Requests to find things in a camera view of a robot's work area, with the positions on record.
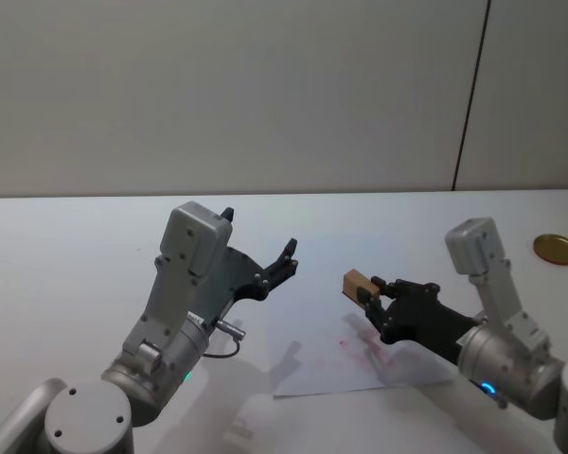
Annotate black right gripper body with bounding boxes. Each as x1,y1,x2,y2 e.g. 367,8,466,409
380,291,480,369

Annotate small brown wooden block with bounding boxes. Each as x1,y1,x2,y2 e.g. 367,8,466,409
342,269,381,308

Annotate round gold metal lid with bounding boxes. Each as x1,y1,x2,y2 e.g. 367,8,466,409
532,233,568,267

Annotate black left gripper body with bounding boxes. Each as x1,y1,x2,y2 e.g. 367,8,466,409
202,244,269,328

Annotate thin dark cable, silver plug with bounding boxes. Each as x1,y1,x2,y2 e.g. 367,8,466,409
201,318,246,359

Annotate white paper sheet, red marks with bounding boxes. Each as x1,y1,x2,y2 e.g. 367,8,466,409
253,283,458,400

